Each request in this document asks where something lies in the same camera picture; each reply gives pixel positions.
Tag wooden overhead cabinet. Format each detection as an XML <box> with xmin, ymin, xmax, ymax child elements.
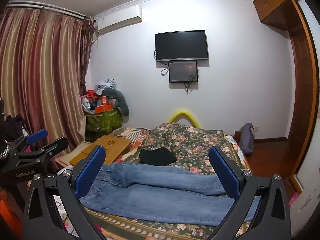
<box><xmin>252</xmin><ymin>0</ymin><xmax>304</xmax><ymax>32</ymax></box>

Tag orange box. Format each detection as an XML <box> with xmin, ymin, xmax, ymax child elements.
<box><xmin>94</xmin><ymin>103</ymin><xmax>114</xmax><ymax>114</ymax></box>

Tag yellow padded headboard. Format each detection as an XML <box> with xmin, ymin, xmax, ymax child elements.
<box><xmin>168</xmin><ymin>109</ymin><xmax>202</xmax><ymax>128</ymax></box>

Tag pale grey clothes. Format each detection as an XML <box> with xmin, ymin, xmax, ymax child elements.
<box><xmin>94</xmin><ymin>77</ymin><xmax>118</xmax><ymax>92</ymax></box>

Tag dark clothes pile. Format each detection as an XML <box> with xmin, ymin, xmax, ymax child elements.
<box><xmin>0</xmin><ymin>97</ymin><xmax>28</xmax><ymax>143</ymax></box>

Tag white air conditioner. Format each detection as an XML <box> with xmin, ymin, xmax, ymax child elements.
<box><xmin>94</xmin><ymin>5</ymin><xmax>143</xmax><ymax>34</ymax></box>

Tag blue denim pants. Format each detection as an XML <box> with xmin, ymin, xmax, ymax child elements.
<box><xmin>79</xmin><ymin>162</ymin><xmax>259</xmax><ymax>228</ymax></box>

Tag green covered cabinet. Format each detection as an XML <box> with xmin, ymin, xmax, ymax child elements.
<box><xmin>85</xmin><ymin>107</ymin><xmax>123</xmax><ymax>142</ymax></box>

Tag white curtain rail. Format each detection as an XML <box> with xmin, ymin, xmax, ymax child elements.
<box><xmin>6</xmin><ymin>0</ymin><xmax>94</xmax><ymax>20</ymax></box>

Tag purple bag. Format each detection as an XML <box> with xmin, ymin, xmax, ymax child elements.
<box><xmin>239</xmin><ymin>123</ymin><xmax>255</xmax><ymax>155</ymax></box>

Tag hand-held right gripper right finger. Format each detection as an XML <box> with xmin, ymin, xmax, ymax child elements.
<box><xmin>208</xmin><ymin>145</ymin><xmax>292</xmax><ymax>240</ymax></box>

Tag black wall television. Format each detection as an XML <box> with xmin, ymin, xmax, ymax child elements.
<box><xmin>154</xmin><ymin>30</ymin><xmax>209</xmax><ymax>62</ymax></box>

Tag patchwork cloth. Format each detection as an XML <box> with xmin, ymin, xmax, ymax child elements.
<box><xmin>111</xmin><ymin>126</ymin><xmax>152</xmax><ymax>155</ymax></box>

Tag black cloth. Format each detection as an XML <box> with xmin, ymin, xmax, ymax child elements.
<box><xmin>139</xmin><ymin>147</ymin><xmax>178</xmax><ymax>167</ymax></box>

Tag small black monitor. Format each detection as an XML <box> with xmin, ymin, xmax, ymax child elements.
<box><xmin>168</xmin><ymin>61</ymin><xmax>199</xmax><ymax>83</ymax></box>

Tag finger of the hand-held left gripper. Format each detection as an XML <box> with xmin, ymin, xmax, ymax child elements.
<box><xmin>15</xmin><ymin>137</ymin><xmax>69</xmax><ymax>165</ymax></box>
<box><xmin>10</xmin><ymin>129</ymin><xmax>48</xmax><ymax>155</ymax></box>

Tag white door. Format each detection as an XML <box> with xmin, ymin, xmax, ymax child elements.
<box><xmin>290</xmin><ymin>160</ymin><xmax>320</xmax><ymax>235</ymax></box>

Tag red gift packaging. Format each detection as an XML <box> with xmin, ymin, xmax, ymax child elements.
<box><xmin>81</xmin><ymin>89</ymin><xmax>100</xmax><ymax>99</ymax></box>

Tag person's left forearm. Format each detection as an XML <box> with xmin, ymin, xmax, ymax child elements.
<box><xmin>0</xmin><ymin>186</ymin><xmax>25</xmax><ymax>232</ymax></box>

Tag light wooden board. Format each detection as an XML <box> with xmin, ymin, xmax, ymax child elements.
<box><xmin>54</xmin><ymin>141</ymin><xmax>93</xmax><ymax>168</ymax></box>

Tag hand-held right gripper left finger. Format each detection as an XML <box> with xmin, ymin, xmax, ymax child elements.
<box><xmin>22</xmin><ymin>145</ymin><xmax>107</xmax><ymax>240</ymax></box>

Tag grey plush pillow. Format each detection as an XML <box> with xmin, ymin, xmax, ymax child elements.
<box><xmin>101</xmin><ymin>88</ymin><xmax>130</xmax><ymax>117</ymax></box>

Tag wooden lap desk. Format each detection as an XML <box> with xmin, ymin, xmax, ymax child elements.
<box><xmin>69</xmin><ymin>135</ymin><xmax>132</xmax><ymax>167</ymax></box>

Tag floral bed quilt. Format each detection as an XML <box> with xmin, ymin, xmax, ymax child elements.
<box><xmin>82</xmin><ymin>122</ymin><xmax>253</xmax><ymax>240</ymax></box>

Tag wooden door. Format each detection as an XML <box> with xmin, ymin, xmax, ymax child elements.
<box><xmin>287</xmin><ymin>0</ymin><xmax>320</xmax><ymax>178</ymax></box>

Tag striped pink curtain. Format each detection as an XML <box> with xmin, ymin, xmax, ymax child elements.
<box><xmin>0</xmin><ymin>6</ymin><xmax>97</xmax><ymax>155</ymax></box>

